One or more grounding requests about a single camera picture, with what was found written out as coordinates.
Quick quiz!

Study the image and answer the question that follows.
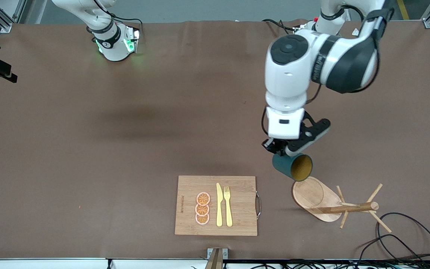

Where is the white table edge rail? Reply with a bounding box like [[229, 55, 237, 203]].
[[0, 258, 208, 269]]

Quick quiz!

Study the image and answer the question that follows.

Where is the table cover sheet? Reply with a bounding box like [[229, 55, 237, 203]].
[[0, 19, 430, 260]]

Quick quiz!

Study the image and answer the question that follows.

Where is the yellow plastic knife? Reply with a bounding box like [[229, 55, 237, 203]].
[[216, 183, 223, 227]]

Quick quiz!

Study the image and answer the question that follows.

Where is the grey metal bracket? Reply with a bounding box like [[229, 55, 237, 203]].
[[207, 248, 228, 261]]

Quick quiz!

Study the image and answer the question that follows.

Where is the yellow plastic fork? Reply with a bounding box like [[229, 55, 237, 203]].
[[224, 186, 233, 228]]

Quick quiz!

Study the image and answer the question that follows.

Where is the teal cup with yellow inside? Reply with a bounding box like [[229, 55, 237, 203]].
[[272, 152, 313, 182]]

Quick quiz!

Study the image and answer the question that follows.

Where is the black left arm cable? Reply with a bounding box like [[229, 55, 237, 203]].
[[261, 4, 383, 137]]

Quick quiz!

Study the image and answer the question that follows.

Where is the brown bar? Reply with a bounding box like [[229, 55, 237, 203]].
[[205, 249, 224, 269]]

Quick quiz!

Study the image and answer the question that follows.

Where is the black left base cable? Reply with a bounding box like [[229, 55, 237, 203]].
[[262, 19, 296, 35]]

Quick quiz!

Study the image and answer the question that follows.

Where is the black base cable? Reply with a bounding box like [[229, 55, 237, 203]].
[[262, 19, 296, 35], [95, 0, 143, 38]]

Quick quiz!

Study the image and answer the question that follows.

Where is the wooden cup rack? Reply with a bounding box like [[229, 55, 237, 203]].
[[292, 176, 392, 233]]

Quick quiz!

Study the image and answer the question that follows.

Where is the black right base cable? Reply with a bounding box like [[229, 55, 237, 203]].
[[95, 0, 143, 38]]

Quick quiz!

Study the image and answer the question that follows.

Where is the bamboo cutting board with handle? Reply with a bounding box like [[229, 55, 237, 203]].
[[174, 176, 262, 236]]

